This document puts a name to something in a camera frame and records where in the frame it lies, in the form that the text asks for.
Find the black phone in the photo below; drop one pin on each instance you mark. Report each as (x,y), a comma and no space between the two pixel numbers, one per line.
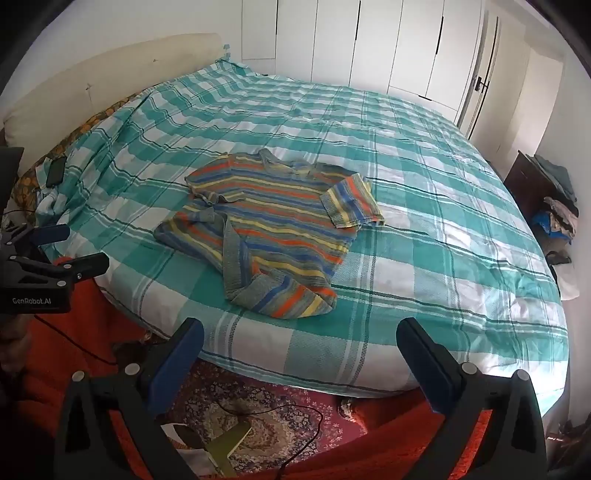
(56,171)

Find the teal checked blanket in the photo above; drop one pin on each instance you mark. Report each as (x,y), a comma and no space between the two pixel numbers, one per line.
(438,207)

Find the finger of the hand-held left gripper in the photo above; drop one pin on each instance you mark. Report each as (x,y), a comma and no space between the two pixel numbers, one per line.
(90,264)
(51,233)

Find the orange patterned pillow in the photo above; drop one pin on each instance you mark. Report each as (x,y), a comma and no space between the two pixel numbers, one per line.
(27,184)

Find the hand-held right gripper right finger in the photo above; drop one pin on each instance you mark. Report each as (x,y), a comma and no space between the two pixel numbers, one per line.
(444,387)

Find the orange fuzzy bedspread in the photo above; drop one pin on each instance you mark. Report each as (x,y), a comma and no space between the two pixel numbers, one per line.
(46,392)

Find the white wardrobe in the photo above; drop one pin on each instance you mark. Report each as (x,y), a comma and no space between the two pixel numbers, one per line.
(369,41)

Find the dark wooden nightstand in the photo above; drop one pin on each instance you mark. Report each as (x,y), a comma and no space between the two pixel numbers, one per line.
(519,180)

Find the white door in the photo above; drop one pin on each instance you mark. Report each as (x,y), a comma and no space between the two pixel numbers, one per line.
(485,55)

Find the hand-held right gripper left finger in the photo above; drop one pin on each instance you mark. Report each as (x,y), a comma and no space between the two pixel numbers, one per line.
(178,369)

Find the cream padded headboard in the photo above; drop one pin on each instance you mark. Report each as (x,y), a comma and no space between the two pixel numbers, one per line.
(92,78)

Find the patterned rug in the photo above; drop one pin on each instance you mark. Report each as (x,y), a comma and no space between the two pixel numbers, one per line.
(277,392)

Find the striped knit sweater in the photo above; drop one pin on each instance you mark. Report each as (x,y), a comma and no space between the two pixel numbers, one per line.
(277,221)

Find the yellow-green book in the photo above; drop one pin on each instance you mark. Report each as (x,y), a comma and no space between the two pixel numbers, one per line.
(226,445)

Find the pile of clothes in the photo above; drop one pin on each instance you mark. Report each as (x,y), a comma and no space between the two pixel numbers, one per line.
(561,207)

